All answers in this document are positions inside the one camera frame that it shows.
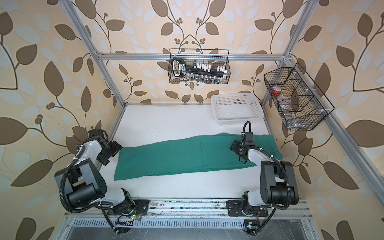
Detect green trousers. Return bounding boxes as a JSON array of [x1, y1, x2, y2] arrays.
[[113, 132, 283, 182]]

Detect white plastic laundry basket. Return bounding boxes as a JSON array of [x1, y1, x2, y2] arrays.
[[211, 93, 265, 125]]

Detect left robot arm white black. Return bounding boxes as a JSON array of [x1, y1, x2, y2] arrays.
[[55, 129, 137, 216]]

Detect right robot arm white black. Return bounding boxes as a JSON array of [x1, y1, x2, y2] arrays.
[[230, 131, 299, 216]]

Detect red capped item in basket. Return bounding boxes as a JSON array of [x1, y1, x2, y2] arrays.
[[272, 86, 282, 96]]

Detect black handheld tool in basket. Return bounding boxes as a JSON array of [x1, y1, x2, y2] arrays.
[[171, 58, 225, 77]]

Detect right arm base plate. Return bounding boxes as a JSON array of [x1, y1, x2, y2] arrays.
[[226, 200, 269, 217]]

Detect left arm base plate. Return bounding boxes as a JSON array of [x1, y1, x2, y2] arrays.
[[115, 198, 150, 217]]

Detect right black wire basket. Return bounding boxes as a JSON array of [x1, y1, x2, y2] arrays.
[[264, 63, 335, 131]]

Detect black wire basket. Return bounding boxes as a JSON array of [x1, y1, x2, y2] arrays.
[[264, 63, 335, 131], [168, 48, 231, 85]]

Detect aluminium front rail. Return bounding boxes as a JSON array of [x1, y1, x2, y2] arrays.
[[64, 197, 314, 229]]

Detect aluminium frame back bar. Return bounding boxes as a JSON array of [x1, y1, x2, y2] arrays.
[[97, 52, 286, 62]]

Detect back black wire basket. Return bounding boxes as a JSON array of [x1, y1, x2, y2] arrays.
[[168, 48, 231, 85]]

